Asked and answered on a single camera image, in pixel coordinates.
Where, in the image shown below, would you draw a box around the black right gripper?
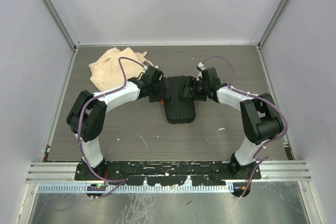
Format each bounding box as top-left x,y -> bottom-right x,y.
178,77 -> 208,102

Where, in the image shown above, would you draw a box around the black plastic tool case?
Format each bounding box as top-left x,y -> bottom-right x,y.
163,76 -> 196,124

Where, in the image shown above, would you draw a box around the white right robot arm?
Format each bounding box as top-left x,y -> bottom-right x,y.
181,67 -> 288,179

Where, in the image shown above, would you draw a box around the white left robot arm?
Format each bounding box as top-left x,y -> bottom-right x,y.
66,66 -> 164,180

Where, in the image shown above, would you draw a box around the beige cloth bag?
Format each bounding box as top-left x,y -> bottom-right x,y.
89,47 -> 153,91

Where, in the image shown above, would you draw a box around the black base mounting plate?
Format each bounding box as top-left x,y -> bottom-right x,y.
75,160 -> 262,186

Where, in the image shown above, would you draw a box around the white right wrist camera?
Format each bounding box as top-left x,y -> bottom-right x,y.
196,62 -> 205,81

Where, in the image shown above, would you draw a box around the aluminium front rail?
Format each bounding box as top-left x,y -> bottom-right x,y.
26,161 -> 311,185

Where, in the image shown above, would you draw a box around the perforated cable tray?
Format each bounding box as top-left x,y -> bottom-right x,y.
37,183 -> 234,194

